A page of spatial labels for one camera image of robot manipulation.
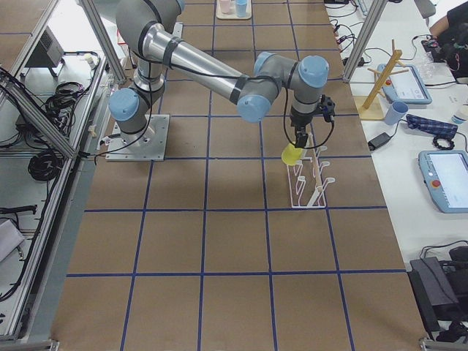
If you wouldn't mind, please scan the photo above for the blue cup on desk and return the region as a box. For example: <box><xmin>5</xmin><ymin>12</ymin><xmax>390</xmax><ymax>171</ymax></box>
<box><xmin>384</xmin><ymin>101</ymin><xmax>409</xmax><ymax>126</ymax></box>

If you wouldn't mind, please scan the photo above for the yellow plastic cup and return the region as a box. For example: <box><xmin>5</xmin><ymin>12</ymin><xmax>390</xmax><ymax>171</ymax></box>
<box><xmin>281</xmin><ymin>143</ymin><xmax>303</xmax><ymax>166</ymax></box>

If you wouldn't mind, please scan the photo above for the wooden mug tree stand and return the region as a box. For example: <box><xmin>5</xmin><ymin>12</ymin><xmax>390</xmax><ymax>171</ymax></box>
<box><xmin>355</xmin><ymin>40</ymin><xmax>409</xmax><ymax>121</ymax></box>

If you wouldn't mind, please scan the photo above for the black power adapter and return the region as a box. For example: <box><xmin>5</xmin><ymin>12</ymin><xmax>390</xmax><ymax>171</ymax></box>
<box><xmin>367</xmin><ymin>132</ymin><xmax>392</xmax><ymax>151</ymax></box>

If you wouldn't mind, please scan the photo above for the blue teach pendant near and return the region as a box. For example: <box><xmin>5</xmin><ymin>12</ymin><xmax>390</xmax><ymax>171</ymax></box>
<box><xmin>418</xmin><ymin>150</ymin><xmax>467</xmax><ymax>214</ymax></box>

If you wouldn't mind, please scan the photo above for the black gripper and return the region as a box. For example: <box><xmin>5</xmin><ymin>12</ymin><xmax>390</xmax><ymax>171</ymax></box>
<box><xmin>290</xmin><ymin>111</ymin><xmax>313</xmax><ymax>148</ymax></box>

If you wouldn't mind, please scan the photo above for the pink plastic cup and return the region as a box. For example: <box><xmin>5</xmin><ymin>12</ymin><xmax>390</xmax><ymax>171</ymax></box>
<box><xmin>218</xmin><ymin>0</ymin><xmax>231</xmax><ymax>14</ymax></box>

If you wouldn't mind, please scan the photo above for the beige plastic tray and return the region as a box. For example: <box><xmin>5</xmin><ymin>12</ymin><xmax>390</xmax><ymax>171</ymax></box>
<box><xmin>216</xmin><ymin>0</ymin><xmax>252</xmax><ymax>20</ymax></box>

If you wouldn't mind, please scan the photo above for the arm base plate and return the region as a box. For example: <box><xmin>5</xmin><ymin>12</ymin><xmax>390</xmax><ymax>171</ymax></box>
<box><xmin>105</xmin><ymin>114</ymin><xmax>170</xmax><ymax>162</ymax></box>

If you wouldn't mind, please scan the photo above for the blue plaid cloth pouch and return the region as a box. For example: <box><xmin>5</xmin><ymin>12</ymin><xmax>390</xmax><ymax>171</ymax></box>
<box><xmin>406</xmin><ymin>114</ymin><xmax>458</xmax><ymax>140</ymax></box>

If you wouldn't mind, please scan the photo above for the blue teach pendant far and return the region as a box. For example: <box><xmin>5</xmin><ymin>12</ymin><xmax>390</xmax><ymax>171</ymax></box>
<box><xmin>382</xmin><ymin>64</ymin><xmax>432</xmax><ymax>105</ymax></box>

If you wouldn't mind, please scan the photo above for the white wire cup rack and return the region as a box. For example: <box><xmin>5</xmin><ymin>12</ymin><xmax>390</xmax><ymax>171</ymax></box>
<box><xmin>286</xmin><ymin>146</ymin><xmax>336</xmax><ymax>208</ymax></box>

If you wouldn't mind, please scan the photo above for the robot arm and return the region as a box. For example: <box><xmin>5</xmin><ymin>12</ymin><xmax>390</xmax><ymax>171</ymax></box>
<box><xmin>116</xmin><ymin>1</ymin><xmax>335</xmax><ymax>148</ymax></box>

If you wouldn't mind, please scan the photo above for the aluminium frame post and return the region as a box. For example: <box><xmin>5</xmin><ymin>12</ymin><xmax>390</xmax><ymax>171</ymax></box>
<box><xmin>342</xmin><ymin>0</ymin><xmax>388</xmax><ymax>83</ymax></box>

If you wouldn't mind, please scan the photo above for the light blue cup far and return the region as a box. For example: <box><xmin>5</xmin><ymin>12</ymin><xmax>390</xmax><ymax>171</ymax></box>
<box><xmin>235</xmin><ymin>0</ymin><xmax>249</xmax><ymax>18</ymax></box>

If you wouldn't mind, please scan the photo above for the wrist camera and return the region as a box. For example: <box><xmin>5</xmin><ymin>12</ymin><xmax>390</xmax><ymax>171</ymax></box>
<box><xmin>318</xmin><ymin>94</ymin><xmax>336</xmax><ymax>123</ymax></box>

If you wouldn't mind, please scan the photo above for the black bead bracelet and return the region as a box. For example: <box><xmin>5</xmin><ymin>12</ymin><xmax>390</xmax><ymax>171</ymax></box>
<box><xmin>433</xmin><ymin>134</ymin><xmax>456</xmax><ymax>150</ymax></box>

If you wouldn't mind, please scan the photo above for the blue teach pendant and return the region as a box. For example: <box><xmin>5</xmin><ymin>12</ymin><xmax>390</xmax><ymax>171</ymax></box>
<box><xmin>418</xmin><ymin>150</ymin><xmax>467</xmax><ymax>214</ymax></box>
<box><xmin>382</xmin><ymin>64</ymin><xmax>432</xmax><ymax>105</ymax></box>

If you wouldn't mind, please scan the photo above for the white paper cup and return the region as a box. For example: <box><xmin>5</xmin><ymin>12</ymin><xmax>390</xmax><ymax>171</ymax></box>
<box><xmin>451</xmin><ymin>105</ymin><xmax>468</xmax><ymax>124</ymax></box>

